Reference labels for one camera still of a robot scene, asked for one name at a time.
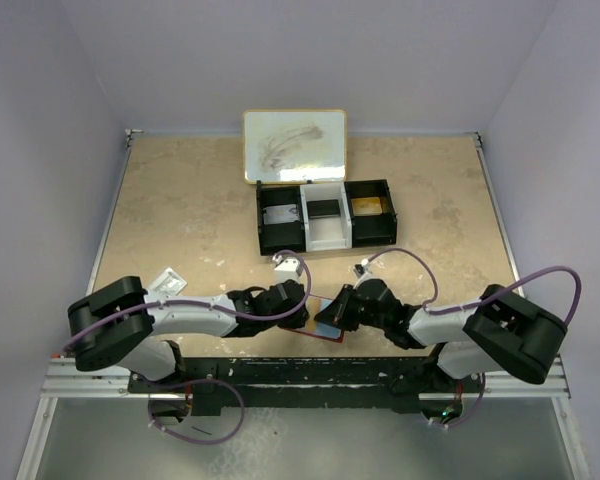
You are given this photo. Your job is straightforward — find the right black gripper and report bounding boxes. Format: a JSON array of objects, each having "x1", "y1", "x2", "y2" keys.
[{"x1": 315, "y1": 284, "x2": 388, "y2": 331}]

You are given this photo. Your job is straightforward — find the red card holder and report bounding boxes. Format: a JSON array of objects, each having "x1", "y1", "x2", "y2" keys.
[{"x1": 286, "y1": 295, "x2": 344, "y2": 343}]

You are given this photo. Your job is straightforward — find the black white three-bin organizer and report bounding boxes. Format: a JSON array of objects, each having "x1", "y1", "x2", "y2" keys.
[{"x1": 256, "y1": 179, "x2": 398, "y2": 256}]

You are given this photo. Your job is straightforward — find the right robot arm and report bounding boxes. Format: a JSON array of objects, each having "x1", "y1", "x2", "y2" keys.
[{"x1": 316, "y1": 277, "x2": 567, "y2": 391}]

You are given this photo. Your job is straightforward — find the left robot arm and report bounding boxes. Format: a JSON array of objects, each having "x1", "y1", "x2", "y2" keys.
[{"x1": 64, "y1": 276, "x2": 309, "y2": 392}]

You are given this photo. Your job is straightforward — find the silver credit card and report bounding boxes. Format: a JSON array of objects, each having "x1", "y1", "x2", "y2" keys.
[{"x1": 263, "y1": 204, "x2": 299, "y2": 225}]

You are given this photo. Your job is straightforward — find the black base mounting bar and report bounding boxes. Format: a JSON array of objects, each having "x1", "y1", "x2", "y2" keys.
[{"x1": 128, "y1": 357, "x2": 480, "y2": 416}]

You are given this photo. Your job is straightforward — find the silver foil packet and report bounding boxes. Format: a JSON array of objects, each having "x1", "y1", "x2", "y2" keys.
[{"x1": 147, "y1": 267, "x2": 187, "y2": 296}]

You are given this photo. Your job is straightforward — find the small whiteboard with stand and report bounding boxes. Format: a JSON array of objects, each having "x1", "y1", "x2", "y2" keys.
[{"x1": 242, "y1": 109, "x2": 348, "y2": 185}]

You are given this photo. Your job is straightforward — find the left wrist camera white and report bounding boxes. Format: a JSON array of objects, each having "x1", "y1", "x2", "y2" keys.
[{"x1": 272, "y1": 254, "x2": 303, "y2": 284}]

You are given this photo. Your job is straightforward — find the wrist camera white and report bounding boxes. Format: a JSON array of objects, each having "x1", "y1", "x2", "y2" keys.
[
  {"x1": 353, "y1": 259, "x2": 375, "y2": 282},
  {"x1": 272, "y1": 254, "x2": 303, "y2": 284}
]

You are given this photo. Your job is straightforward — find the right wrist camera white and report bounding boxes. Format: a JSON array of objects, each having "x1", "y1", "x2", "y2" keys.
[{"x1": 353, "y1": 259, "x2": 375, "y2": 282}]

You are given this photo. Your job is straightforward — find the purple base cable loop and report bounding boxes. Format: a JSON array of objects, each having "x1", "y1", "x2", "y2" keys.
[{"x1": 147, "y1": 377, "x2": 246, "y2": 445}]

